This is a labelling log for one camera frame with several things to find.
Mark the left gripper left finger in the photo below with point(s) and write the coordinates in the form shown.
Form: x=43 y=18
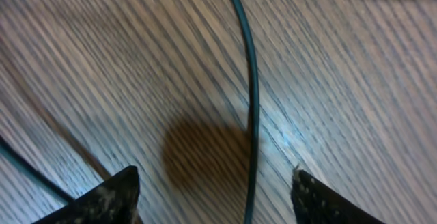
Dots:
x=113 y=201

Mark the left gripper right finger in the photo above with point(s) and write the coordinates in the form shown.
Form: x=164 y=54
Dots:
x=316 y=203

